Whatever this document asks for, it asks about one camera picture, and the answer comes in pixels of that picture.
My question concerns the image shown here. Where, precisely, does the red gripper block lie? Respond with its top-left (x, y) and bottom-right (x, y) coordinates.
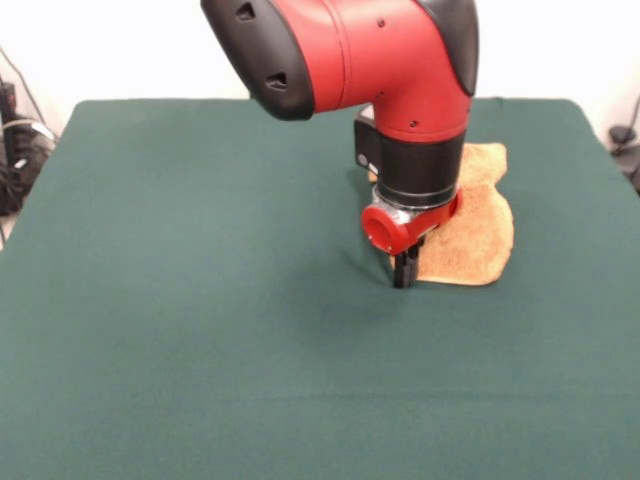
top-left (360, 192), bottom-right (460, 291)

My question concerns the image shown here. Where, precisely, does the orange terry towel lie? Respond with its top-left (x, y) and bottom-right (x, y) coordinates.
top-left (367, 142), bottom-right (516, 287)

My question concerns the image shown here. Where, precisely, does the dark green table cloth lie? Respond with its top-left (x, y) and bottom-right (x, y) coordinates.
top-left (0, 97), bottom-right (640, 480)

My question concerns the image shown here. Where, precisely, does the bundle of black cables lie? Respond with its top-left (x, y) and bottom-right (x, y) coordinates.
top-left (0, 117), bottom-right (57, 217)

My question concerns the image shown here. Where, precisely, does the black power strip red switch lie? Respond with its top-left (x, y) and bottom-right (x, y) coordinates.
top-left (0, 79), bottom-right (19, 124)

